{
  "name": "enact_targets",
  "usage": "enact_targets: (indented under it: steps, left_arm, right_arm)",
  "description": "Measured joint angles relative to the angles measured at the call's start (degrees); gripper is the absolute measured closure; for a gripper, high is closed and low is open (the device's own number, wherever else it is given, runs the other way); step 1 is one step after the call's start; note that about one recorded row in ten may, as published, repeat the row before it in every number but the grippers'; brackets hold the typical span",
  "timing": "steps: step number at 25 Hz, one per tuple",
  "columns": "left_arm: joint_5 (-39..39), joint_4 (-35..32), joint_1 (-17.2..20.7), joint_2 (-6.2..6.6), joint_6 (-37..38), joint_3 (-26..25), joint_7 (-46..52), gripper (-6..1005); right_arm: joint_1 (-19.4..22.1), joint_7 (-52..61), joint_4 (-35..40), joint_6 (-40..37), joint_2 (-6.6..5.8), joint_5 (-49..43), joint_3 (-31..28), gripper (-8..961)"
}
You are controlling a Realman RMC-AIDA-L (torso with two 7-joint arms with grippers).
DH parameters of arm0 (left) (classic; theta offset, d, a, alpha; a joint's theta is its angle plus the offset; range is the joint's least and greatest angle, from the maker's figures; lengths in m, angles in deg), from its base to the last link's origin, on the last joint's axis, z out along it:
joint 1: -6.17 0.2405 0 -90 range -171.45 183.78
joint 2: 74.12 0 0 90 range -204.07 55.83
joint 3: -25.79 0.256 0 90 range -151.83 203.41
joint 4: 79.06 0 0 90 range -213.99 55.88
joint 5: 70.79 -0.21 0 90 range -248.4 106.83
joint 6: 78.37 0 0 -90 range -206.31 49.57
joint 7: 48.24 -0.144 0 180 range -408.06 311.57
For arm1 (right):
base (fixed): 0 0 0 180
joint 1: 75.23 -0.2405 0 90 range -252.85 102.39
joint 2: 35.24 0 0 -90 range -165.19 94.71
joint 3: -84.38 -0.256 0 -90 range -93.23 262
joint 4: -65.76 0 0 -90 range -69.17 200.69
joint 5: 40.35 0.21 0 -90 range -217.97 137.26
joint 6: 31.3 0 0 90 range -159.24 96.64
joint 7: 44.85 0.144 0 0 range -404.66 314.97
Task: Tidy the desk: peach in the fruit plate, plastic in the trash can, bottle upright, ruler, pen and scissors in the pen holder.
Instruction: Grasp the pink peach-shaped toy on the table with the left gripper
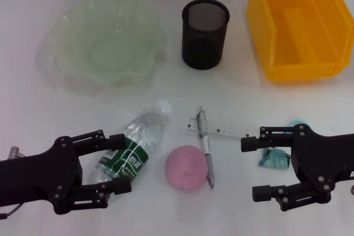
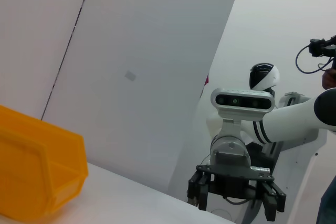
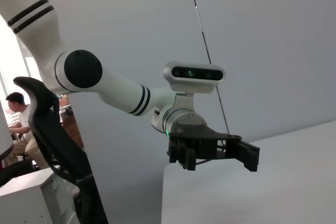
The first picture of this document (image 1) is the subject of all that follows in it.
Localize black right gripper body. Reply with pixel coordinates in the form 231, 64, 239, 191
291, 124, 354, 206

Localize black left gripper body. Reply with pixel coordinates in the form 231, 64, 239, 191
0, 136, 84, 214

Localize clear plastic ruler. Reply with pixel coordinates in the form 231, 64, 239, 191
179, 118, 258, 140

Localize teal plastic wrapper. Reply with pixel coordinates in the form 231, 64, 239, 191
258, 147, 291, 169

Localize clear green-label water bottle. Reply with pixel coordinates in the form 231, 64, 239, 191
87, 99, 173, 194

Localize light blue scissors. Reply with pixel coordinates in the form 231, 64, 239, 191
282, 119, 305, 137

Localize pink peach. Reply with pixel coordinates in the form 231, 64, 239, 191
165, 145, 209, 191

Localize white grey ballpoint pen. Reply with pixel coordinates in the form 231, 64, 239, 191
196, 106, 215, 190

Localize green glass fruit plate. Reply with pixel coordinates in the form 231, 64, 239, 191
37, 0, 169, 87

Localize black mesh pen holder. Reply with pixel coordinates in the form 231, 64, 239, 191
181, 0, 231, 70

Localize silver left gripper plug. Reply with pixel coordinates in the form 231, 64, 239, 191
8, 146, 25, 161

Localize yellow plastic bin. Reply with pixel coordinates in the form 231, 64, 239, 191
246, 0, 354, 82

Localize left arm grey cable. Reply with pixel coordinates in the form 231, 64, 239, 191
0, 204, 23, 219

